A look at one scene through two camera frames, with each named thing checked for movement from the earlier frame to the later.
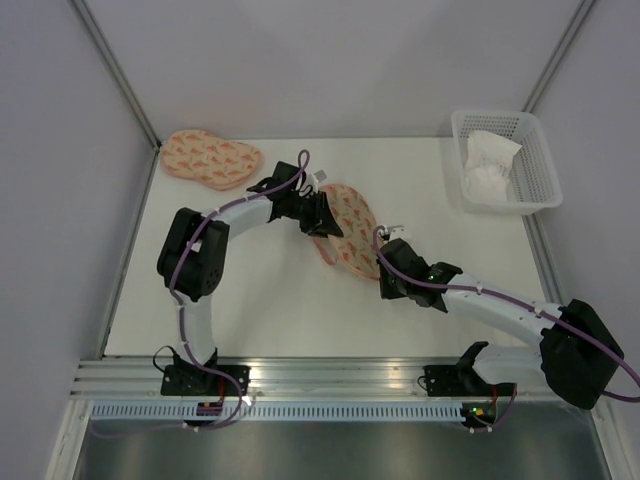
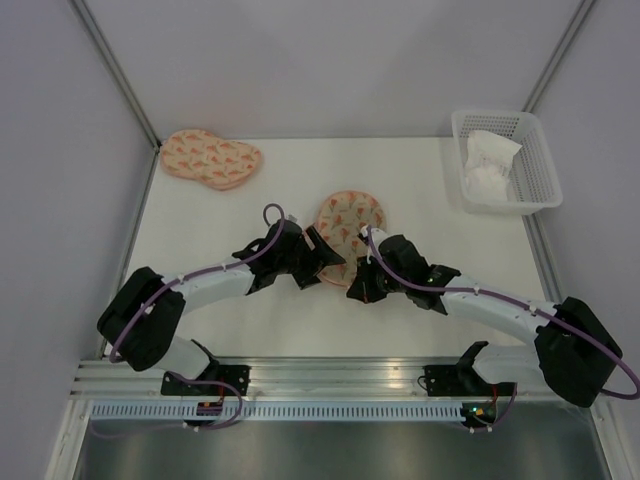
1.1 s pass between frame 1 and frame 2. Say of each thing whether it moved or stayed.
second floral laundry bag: stayed
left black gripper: moved
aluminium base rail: stayed
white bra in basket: stayed
